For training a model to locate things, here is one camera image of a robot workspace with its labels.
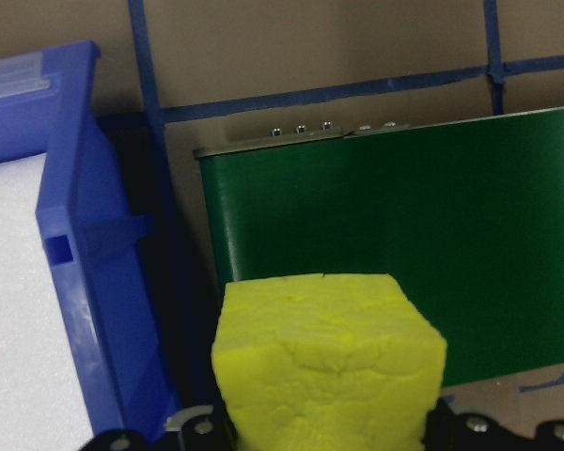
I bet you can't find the white foam sheet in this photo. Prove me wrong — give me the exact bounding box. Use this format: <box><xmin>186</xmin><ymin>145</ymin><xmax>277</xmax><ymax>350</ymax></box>
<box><xmin>0</xmin><ymin>152</ymin><xmax>98</xmax><ymax>451</ymax></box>

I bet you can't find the yellow foam block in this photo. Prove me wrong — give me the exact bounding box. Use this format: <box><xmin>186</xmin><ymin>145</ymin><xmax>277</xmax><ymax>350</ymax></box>
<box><xmin>211</xmin><ymin>272</ymin><xmax>448</xmax><ymax>451</ymax></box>

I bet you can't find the blue plastic storage bin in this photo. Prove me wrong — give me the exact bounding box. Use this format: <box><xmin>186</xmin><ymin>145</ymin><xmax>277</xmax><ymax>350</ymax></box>
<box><xmin>0</xmin><ymin>40</ymin><xmax>184</xmax><ymax>445</ymax></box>

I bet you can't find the green conveyor belt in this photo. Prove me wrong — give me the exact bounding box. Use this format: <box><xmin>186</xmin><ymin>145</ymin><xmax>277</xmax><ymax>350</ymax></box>
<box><xmin>192</xmin><ymin>105</ymin><xmax>564</xmax><ymax>390</ymax></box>

